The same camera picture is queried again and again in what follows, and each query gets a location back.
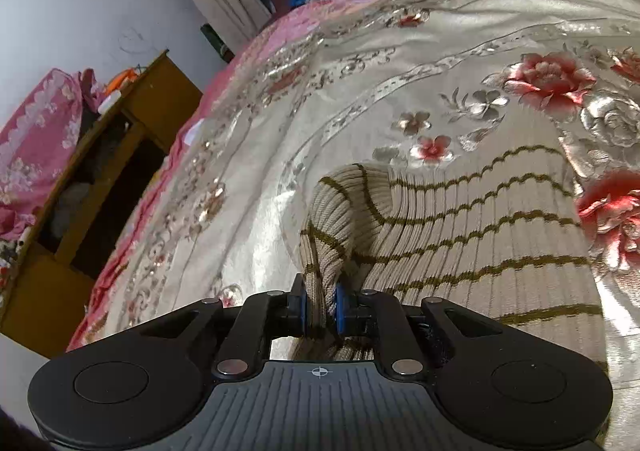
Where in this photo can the wooden desk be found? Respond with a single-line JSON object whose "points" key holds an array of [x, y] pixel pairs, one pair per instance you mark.
{"points": [[135, 131]]}

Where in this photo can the floral satin bedspread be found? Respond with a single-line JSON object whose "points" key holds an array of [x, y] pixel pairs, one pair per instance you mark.
{"points": [[400, 81]]}

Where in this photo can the orange object on desk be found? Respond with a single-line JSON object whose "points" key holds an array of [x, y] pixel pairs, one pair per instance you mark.
{"points": [[122, 77]]}

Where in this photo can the beige striped knit sweater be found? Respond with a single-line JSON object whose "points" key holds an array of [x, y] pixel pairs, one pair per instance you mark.
{"points": [[475, 241]]}

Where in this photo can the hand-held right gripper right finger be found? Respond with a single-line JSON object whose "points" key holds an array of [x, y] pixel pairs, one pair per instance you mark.
{"points": [[342, 313]]}

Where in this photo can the pink floral quilt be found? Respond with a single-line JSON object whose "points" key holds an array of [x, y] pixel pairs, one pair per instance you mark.
{"points": [[35, 146]]}

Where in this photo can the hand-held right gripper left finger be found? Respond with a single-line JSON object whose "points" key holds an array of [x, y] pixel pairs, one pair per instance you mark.
{"points": [[298, 308]]}

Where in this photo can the small white box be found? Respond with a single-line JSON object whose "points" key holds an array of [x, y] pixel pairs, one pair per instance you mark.
{"points": [[109, 103]]}

